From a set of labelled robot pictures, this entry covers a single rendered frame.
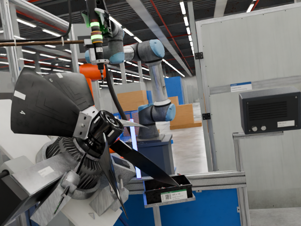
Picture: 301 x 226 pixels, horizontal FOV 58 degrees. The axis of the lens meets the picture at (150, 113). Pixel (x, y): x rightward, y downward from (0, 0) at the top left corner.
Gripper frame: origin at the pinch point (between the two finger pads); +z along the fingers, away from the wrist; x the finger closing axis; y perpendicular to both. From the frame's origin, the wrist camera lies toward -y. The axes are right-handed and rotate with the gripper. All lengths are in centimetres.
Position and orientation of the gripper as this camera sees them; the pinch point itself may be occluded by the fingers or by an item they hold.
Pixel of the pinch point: (89, 10)
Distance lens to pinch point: 116.2
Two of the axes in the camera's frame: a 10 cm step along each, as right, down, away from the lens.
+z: -1.9, 0.8, -9.8
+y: 1.3, 9.9, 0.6
